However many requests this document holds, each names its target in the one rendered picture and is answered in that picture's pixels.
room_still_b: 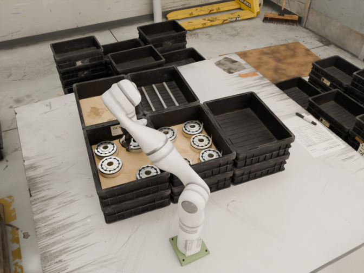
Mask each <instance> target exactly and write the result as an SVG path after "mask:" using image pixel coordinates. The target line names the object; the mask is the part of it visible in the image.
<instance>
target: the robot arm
mask: <svg viewBox="0 0 364 273"><path fill-rule="evenodd" d="M101 98H102V101H103V103H104V105H105V106H106V107H107V108H108V110H109V111H110V112H111V113H112V114H113V115H114V116H115V118H116V119H117V120H118V121H119V122H120V127H121V131H122V132H123V135H122V136H123V138H122V139H119V143H120V144H121V146H122V147H124V148H125V149H126V151H127V152H129V153H131V147H130V145H131V142H132V140H133V142H137V143H138V145H139V146H140V147H141V149H142V150H143V151H144V153H145V154H146V155H147V157H148V158H149V159H150V161H151V162H152V163H153V164H154V165H155V166H156V167H158V168H159V169H162V170H164V171H167V172H170V173H173V174H175V175H176V176H177V177H178V178H179V179H180V180H181V181H182V183H183V184H184V186H185V188H184V190H183V192H182V193H181V195H180V197H179V200H178V216H179V226H178V238H177V247H178V249H179V251H180V252H182V253H183V254H185V256H186V257H187V256H189V255H192V254H195V253H198V252H200V247H201V243H202V230H203V224H204V217H205V215H204V211H203V210H204V207H205V205H206V203H207V201H208V199H209V197H210V189H209V187H208V186H207V184H206V183H205V182H204V181H203V180H202V178H201V177H200V176H199V175H197V174H196V172H195V171H194V170H193V169H192V168H191V167H190V166H189V164H188V163H187V162H186V161H185V160H184V158H183V157H182V156H181V155H180V153H179V152H178V151H177V149H176V148H175V147H174V145H173V144H172V143H171V141H170V140H169V138H168V137H167V136H166V135H165V134H164V133H162V132H160V131H158V130H155V129H152V128H149V127H146V124H147V120H146V119H141V120H137V116H136V114H135V106H137V105H138V104H139V103H140V101H141V95H140V93H139V91H138V90H137V87H136V85H135V83H133V82H131V81H129V80H122V81H120V82H118V83H115V84H113V85H112V87H111V88H110V89H109V90H107V91H106V92H105V93H103V94H102V97H101ZM132 138H133V139H132ZM127 143H128V144H127Z"/></svg>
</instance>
